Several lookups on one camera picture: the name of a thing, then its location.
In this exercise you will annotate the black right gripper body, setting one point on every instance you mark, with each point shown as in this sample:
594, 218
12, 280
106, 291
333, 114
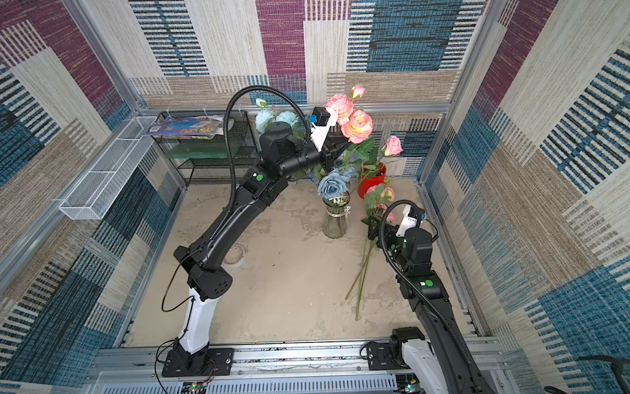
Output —
376, 231

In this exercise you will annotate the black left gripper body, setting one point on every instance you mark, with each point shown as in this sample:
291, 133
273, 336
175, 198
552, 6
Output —
326, 156

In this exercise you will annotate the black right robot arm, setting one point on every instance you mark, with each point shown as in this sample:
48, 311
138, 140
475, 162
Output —
440, 359

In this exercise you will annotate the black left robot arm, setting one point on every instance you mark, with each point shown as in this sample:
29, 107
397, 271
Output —
282, 156

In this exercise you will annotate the clear glass vase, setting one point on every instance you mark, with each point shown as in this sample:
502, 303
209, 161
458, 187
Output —
336, 222

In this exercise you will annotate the grey blue rose stem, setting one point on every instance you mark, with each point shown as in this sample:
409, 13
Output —
336, 183

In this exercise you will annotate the red pencil cup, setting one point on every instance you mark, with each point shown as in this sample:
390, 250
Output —
371, 182

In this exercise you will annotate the light blue rose stem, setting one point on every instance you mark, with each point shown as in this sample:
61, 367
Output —
269, 114

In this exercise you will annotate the green sheet on shelf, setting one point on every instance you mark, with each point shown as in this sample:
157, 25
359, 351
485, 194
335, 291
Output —
198, 151

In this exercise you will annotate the colourful book on shelf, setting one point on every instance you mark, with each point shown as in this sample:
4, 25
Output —
204, 127

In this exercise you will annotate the white tape roll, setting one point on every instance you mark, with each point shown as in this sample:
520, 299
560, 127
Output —
234, 258

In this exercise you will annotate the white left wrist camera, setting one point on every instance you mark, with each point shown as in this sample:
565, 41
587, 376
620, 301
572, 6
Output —
322, 120

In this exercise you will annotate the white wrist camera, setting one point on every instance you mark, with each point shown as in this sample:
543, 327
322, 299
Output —
412, 218
322, 120

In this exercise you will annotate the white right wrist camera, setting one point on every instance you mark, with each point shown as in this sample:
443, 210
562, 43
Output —
412, 218

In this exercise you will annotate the black wire mesh shelf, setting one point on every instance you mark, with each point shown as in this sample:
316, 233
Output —
241, 142

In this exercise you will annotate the white wire mesh basket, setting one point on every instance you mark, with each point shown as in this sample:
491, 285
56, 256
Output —
98, 189

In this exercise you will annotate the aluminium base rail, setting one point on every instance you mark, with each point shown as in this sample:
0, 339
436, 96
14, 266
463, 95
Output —
402, 364

